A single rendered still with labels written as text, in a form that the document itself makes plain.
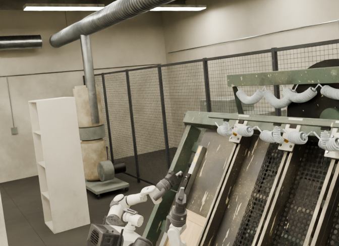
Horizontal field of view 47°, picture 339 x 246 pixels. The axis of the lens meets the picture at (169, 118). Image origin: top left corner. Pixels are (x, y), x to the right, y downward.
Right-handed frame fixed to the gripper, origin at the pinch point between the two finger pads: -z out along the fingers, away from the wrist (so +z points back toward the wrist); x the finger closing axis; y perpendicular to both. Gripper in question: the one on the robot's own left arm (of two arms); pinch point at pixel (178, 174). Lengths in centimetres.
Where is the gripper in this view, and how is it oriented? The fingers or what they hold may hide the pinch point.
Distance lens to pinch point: 281.9
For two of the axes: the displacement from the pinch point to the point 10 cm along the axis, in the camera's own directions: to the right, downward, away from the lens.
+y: 5.0, 0.5, -8.7
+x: 4.5, 8.4, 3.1
